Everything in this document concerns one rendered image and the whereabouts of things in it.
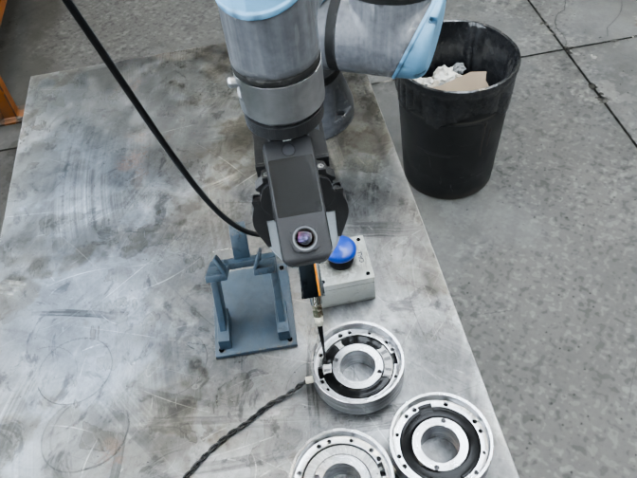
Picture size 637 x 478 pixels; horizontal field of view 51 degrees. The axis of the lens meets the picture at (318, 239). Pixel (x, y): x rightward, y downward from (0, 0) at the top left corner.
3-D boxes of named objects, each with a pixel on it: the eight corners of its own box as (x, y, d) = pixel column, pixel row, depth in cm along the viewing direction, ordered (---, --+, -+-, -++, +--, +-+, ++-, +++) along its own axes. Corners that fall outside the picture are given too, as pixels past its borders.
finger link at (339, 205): (352, 223, 71) (338, 164, 64) (354, 234, 70) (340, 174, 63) (308, 232, 71) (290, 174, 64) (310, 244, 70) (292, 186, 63)
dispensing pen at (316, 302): (313, 371, 74) (289, 225, 70) (312, 356, 78) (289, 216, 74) (333, 368, 74) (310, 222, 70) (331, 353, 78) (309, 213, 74)
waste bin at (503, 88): (518, 197, 201) (541, 80, 169) (409, 218, 200) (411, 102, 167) (480, 126, 224) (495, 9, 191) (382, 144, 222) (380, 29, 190)
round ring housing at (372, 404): (391, 332, 81) (391, 313, 78) (414, 410, 74) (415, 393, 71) (307, 348, 81) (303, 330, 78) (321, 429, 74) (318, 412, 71)
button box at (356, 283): (376, 298, 85) (375, 274, 81) (321, 308, 84) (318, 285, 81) (362, 249, 90) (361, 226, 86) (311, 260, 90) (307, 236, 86)
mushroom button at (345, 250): (360, 279, 84) (358, 254, 80) (329, 285, 84) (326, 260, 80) (354, 255, 86) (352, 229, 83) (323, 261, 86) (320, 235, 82)
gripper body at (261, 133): (328, 158, 71) (318, 63, 62) (339, 216, 66) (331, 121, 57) (257, 169, 71) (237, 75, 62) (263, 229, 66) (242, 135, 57)
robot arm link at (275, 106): (327, 81, 53) (226, 96, 53) (331, 125, 57) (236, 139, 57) (316, 29, 58) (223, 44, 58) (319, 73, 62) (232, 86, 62)
